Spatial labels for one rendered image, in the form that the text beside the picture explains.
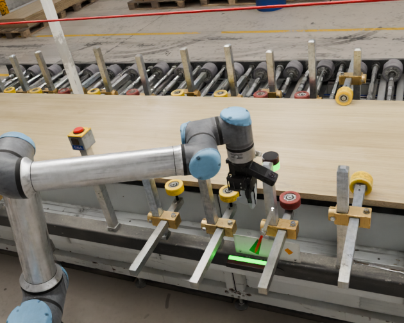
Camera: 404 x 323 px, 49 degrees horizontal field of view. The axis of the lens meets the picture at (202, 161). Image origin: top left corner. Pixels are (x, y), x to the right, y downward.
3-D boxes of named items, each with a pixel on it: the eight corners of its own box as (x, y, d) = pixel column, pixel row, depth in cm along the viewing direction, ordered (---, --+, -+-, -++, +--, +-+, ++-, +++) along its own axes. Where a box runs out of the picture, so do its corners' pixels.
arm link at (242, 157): (257, 138, 144) (249, 155, 137) (259, 151, 146) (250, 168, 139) (231, 136, 147) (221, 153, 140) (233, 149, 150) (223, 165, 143)
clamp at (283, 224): (296, 240, 164) (295, 229, 161) (260, 234, 169) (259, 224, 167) (299, 229, 168) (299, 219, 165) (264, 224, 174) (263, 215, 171)
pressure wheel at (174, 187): (190, 205, 195) (185, 184, 189) (174, 212, 193) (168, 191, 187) (183, 196, 202) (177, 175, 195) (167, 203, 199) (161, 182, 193)
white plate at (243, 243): (300, 263, 170) (299, 244, 165) (235, 252, 180) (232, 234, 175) (301, 262, 170) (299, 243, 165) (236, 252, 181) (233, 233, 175)
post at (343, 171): (346, 275, 166) (347, 170, 140) (336, 273, 167) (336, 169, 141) (347, 268, 168) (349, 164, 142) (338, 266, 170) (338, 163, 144)
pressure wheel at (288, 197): (299, 226, 173) (297, 203, 167) (279, 223, 176) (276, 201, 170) (303, 213, 179) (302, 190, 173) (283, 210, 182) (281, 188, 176)
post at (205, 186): (222, 259, 188) (202, 166, 161) (214, 258, 189) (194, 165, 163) (225, 254, 190) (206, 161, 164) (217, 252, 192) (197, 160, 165)
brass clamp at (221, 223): (233, 238, 176) (231, 229, 173) (201, 233, 181) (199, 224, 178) (237, 227, 180) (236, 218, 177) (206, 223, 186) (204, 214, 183)
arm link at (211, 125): (179, 136, 130) (221, 127, 130) (177, 118, 140) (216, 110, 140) (185, 162, 135) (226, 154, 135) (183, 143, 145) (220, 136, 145)
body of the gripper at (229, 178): (235, 179, 156) (231, 150, 150) (259, 181, 153) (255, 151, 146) (228, 192, 150) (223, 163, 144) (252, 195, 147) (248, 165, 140)
